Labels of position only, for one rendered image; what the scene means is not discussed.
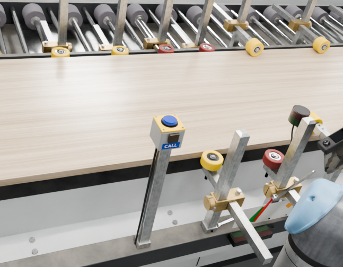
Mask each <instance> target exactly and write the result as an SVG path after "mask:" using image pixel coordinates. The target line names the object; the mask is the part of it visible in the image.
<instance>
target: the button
mask: <svg viewBox="0 0 343 267"><path fill-rule="evenodd" d="M162 121H163V123H164V124H166V125H167V126H174V125H176V124H177V119H176V118H175V117H174V116H172V115H166V116H164V117H163V120H162Z"/></svg>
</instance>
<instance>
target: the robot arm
mask: <svg viewBox="0 0 343 267"><path fill-rule="evenodd" d="M318 147H319V148H320V149H321V150H322V151H323V152H324V171H325V172H327V174H330V173H333V172H335V171H336V170H338V169H340V168H343V127H342V128H341V129H339V130H337V131H336V132H334V133H332V134H330V135H329V136H327V137H325V138H323V139H322V140H320V141H318ZM331 162H332V163H331ZM330 163H331V164H330ZM329 164H330V165H329ZM285 229H286V230H287V231H288V236H287V241H286V242H285V244H284V246H283V248H282V250H281V252H280V254H279V256H278V258H277V260H276V262H275V263H274V265H273V267H343V185H342V184H336V183H334V182H331V181H329V180H326V179H316V180H314V181H313V182H312V183H311V184H310V185H309V186H308V187H307V189H306V190H305V191H304V193H303V194H302V195H301V197H300V198H299V200H298V202H297V203H296V205H295V207H294V208H293V209H292V211H291V212H290V214H289V216H288V218H287V220H286V222H285Z"/></svg>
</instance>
